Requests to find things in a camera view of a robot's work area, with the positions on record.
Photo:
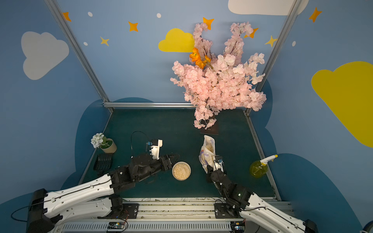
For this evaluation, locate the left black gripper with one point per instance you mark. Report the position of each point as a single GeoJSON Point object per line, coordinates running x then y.
{"type": "Point", "coordinates": [166, 162]}

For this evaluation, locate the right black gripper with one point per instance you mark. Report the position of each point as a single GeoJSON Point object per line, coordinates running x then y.
{"type": "Point", "coordinates": [212, 172]}

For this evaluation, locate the white patterned breakfast bowl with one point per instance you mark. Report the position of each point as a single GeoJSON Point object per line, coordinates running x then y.
{"type": "Point", "coordinates": [181, 171]}

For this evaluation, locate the clear plastic oats bag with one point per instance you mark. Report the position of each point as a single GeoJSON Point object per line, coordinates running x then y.
{"type": "Point", "coordinates": [207, 153]}

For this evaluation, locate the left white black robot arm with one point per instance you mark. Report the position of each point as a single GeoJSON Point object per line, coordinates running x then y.
{"type": "Point", "coordinates": [46, 208]}

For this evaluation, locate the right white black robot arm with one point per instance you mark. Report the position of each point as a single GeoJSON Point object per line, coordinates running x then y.
{"type": "Point", "coordinates": [249, 206]}

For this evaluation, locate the right electronics board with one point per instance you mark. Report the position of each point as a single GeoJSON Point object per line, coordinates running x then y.
{"type": "Point", "coordinates": [237, 227]}

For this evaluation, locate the electronics board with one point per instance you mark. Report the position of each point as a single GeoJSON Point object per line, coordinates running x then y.
{"type": "Point", "coordinates": [237, 227]}
{"type": "Point", "coordinates": [116, 226]}

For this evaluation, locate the green spray bottle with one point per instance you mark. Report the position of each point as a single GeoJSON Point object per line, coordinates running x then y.
{"type": "Point", "coordinates": [259, 168]}

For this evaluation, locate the white flower in beige pot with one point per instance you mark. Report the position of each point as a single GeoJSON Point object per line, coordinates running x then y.
{"type": "Point", "coordinates": [107, 145]}

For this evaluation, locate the pink cherry blossom tree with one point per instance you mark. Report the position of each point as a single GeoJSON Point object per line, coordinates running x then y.
{"type": "Point", "coordinates": [214, 83]}

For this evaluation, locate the left electronics board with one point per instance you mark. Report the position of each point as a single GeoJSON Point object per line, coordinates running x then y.
{"type": "Point", "coordinates": [116, 226]}

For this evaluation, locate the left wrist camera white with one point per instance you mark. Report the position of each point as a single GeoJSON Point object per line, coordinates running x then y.
{"type": "Point", "coordinates": [155, 146]}

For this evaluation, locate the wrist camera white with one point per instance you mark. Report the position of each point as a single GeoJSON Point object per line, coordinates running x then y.
{"type": "Point", "coordinates": [155, 146]}
{"type": "Point", "coordinates": [218, 163]}

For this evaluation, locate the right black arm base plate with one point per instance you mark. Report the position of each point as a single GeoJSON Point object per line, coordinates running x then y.
{"type": "Point", "coordinates": [222, 211]}

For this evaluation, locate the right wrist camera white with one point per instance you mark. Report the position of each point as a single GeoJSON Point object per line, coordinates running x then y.
{"type": "Point", "coordinates": [218, 163]}

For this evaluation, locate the brown tree base plate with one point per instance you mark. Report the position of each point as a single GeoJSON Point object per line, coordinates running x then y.
{"type": "Point", "coordinates": [212, 130]}

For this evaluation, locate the aluminium front rail frame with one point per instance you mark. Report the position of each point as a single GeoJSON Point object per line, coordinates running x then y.
{"type": "Point", "coordinates": [161, 212]}

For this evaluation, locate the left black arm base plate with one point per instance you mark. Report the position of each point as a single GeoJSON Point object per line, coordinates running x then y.
{"type": "Point", "coordinates": [123, 211]}

